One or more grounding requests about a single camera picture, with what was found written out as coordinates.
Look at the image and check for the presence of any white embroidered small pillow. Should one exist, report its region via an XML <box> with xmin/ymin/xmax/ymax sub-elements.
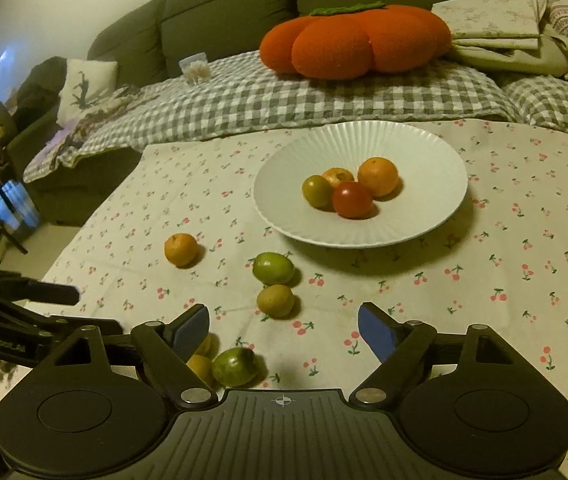
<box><xmin>56</xmin><ymin>58</ymin><xmax>118</xmax><ymax>126</ymax></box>

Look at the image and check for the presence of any white ribbed plate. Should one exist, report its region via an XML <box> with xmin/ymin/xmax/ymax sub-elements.
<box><xmin>252</xmin><ymin>120</ymin><xmax>468</xmax><ymax>248</ymax></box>

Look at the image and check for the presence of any grey checkered blanket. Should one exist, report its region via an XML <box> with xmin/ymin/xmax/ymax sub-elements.
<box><xmin>24</xmin><ymin>52</ymin><xmax>568</xmax><ymax>182</ymax></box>

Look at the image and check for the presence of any red tomato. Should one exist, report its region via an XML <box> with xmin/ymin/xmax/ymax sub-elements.
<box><xmin>331</xmin><ymin>182</ymin><xmax>374</xmax><ymax>219</ymax></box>

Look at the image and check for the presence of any yellow-green small fruit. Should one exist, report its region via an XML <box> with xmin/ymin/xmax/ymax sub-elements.
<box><xmin>257</xmin><ymin>284</ymin><xmax>296</xmax><ymax>318</ymax></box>

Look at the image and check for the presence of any green round fruit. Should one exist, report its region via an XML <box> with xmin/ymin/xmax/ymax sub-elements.
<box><xmin>252</xmin><ymin>252</ymin><xmax>296</xmax><ymax>286</ymax></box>

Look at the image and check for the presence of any large orange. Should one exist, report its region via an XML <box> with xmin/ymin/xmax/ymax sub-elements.
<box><xmin>357</xmin><ymin>157</ymin><xmax>399</xmax><ymax>198</ymax></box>

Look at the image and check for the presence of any cherry print tablecloth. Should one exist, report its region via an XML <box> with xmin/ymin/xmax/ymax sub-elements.
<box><xmin>44</xmin><ymin>120</ymin><xmax>568</xmax><ymax>477</ymax></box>

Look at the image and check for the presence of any small yellow fruit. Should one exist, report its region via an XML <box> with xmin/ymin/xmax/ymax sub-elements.
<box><xmin>187</xmin><ymin>334</ymin><xmax>214</xmax><ymax>387</ymax></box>

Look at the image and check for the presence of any small orange-yellow persimmon fruit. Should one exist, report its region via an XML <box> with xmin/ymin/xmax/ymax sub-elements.
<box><xmin>322</xmin><ymin>167</ymin><xmax>355</xmax><ymax>188</ymax></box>

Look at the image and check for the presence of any small mandarin orange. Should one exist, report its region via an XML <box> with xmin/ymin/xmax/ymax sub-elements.
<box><xmin>163</xmin><ymin>233</ymin><xmax>199</xmax><ymax>268</ymax></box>

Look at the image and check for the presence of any clear box of swabs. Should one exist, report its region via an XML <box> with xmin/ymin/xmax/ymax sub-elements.
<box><xmin>179</xmin><ymin>52</ymin><xmax>211</xmax><ymax>84</ymax></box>

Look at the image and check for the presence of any orange pumpkin cushion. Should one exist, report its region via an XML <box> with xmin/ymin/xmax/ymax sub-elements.
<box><xmin>259</xmin><ymin>3</ymin><xmax>452</xmax><ymax>81</ymax></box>

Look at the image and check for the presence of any folded floral beige sheet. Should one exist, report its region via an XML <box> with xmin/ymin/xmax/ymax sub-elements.
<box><xmin>431</xmin><ymin>0</ymin><xmax>568</xmax><ymax>77</ymax></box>

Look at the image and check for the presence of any small green fruit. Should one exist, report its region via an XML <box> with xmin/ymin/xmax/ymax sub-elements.
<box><xmin>302</xmin><ymin>174</ymin><xmax>334</xmax><ymax>211</ymax></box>

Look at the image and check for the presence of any dark green sofa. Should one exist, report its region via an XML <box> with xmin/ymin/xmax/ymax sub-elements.
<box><xmin>8</xmin><ymin>0</ymin><xmax>444</xmax><ymax>226</ymax></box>

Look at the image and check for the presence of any dark green tomato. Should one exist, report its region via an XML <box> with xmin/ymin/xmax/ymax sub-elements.
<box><xmin>212</xmin><ymin>347</ymin><xmax>259</xmax><ymax>388</ymax></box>

